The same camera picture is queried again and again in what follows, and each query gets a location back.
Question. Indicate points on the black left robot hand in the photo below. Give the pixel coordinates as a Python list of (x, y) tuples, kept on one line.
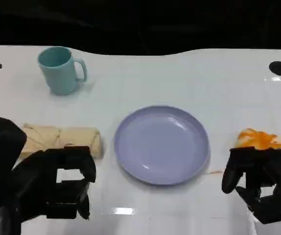
[(37, 171)]

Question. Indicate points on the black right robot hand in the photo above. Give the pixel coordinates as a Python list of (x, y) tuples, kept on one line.
[(277, 171)]

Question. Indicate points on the beige towel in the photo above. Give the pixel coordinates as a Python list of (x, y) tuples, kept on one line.
[(64, 137)]

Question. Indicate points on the orange and white bread roll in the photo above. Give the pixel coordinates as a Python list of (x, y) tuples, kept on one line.
[(260, 138)]

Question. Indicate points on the pale green mug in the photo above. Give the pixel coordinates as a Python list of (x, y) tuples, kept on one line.
[(59, 76)]

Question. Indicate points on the lilac plate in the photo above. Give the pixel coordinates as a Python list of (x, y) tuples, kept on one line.
[(162, 144)]

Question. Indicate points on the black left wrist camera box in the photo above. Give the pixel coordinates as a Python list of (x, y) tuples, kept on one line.
[(0, 142)]

